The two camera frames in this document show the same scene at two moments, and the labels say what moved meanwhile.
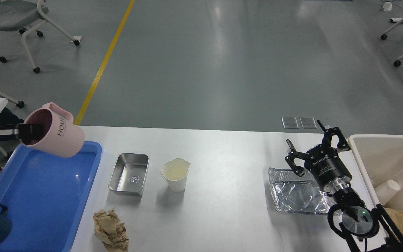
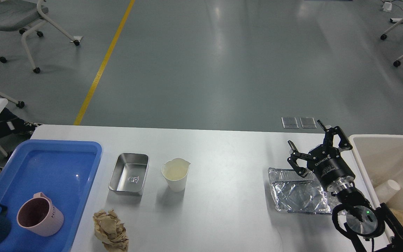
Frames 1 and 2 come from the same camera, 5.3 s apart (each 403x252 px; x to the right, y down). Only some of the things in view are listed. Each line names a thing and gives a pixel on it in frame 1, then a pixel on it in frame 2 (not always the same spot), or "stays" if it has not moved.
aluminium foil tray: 293,193 stays
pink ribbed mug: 61,138 -> 39,215
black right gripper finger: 298,170 stays
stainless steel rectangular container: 129,173 stays
